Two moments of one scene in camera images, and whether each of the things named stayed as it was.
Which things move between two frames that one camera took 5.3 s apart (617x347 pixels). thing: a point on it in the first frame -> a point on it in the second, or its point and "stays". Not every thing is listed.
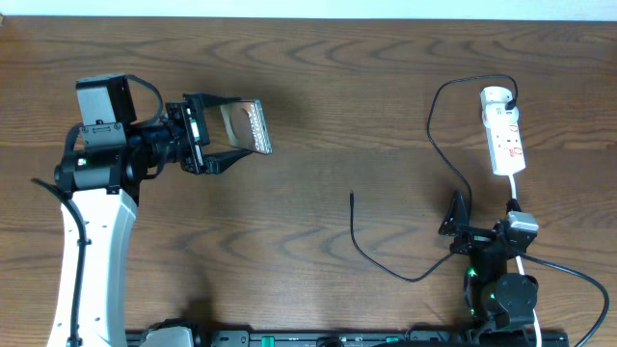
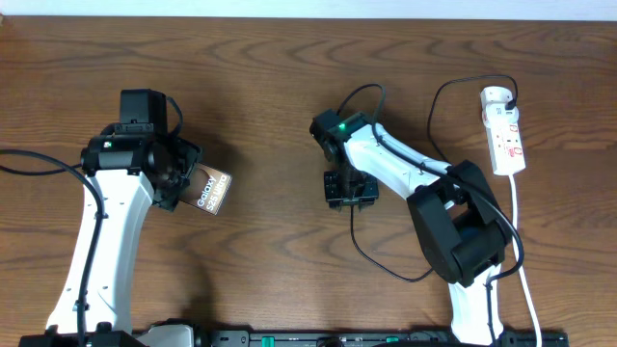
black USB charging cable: [442, 265] stays
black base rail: [378, 338] stays
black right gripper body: [473, 239] -> [350, 187]
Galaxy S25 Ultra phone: [246, 126] -> [205, 189]
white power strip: [504, 140] stays
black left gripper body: [194, 138] -> [182, 174]
